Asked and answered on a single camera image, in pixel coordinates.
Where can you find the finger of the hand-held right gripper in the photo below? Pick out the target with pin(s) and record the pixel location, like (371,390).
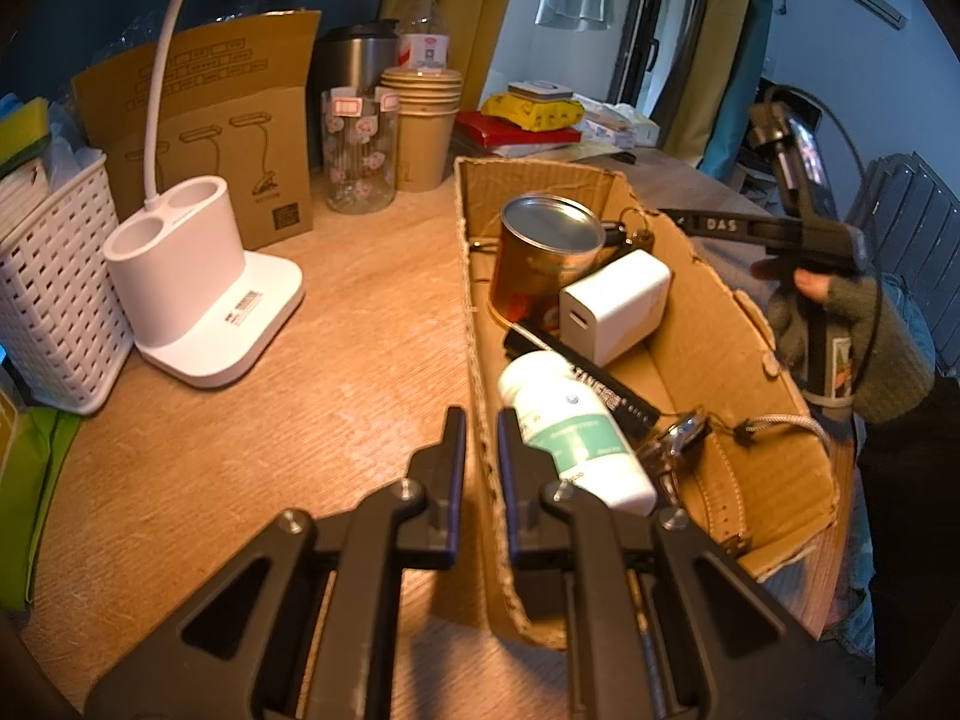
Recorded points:
(682,220)

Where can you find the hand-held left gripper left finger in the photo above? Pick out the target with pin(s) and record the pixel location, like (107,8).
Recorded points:
(452,495)

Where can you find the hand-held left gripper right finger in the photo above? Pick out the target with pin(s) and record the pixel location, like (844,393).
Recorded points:
(510,495)

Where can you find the bunch of keys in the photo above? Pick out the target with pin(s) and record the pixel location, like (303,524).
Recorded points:
(637,236)

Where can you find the white pill bottle green label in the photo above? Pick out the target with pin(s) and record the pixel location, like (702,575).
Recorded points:
(577,435)

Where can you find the white charger adapter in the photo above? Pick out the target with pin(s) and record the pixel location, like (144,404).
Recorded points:
(615,307)

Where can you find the cardboard box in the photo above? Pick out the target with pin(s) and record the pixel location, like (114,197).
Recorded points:
(712,360)

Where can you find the black rectangular stick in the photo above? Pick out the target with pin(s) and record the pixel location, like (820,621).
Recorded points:
(607,386)

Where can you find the metal tin can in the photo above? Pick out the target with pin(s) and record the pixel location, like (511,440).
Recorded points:
(532,262)

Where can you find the person's right hand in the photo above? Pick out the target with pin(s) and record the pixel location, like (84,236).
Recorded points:
(885,345)

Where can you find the black monitor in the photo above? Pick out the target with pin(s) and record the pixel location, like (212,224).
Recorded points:
(817,165)

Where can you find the grey padded headboard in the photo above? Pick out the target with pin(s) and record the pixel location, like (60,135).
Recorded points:
(915,195)

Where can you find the white tissue pack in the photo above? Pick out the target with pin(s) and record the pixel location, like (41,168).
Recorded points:
(619,124)

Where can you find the beige paper envelope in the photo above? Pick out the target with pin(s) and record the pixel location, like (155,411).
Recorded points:
(555,152)

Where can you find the yellow curtain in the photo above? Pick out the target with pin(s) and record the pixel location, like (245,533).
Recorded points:
(465,7)
(712,52)

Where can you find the yellow wipes packet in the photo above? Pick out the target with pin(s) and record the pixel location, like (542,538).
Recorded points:
(536,115)

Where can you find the teal curtain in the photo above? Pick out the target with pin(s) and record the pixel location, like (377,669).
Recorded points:
(757,52)

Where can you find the white flat box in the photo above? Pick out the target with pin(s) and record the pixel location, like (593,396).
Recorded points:
(538,90)

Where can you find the glass sliding door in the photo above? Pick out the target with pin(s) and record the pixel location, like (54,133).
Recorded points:
(652,15)

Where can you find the red book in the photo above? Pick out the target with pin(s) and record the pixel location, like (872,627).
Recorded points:
(487,133)

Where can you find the stack of paper cups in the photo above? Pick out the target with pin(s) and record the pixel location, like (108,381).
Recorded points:
(424,142)

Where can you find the clear plastic water bottle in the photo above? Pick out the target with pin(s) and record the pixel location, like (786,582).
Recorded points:
(424,22)

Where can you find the white desk lamp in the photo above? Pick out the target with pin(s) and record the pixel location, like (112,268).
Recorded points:
(195,292)

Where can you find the floral glass jar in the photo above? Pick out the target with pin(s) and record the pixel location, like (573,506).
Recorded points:
(358,157)

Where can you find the stainless steel thermos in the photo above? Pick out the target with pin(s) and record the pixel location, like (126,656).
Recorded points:
(356,60)

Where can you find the green printed bag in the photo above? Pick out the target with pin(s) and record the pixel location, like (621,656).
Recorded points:
(37,495)

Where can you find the white woven plastic basket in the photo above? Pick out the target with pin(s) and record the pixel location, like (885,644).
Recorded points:
(52,292)

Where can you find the cardboard lamp packaging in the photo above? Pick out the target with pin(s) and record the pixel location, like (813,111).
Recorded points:
(247,82)

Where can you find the yellow green sponge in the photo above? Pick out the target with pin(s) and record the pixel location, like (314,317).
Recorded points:
(22,131)

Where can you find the blue plastic bag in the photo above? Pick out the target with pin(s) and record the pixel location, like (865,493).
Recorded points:
(9,105)

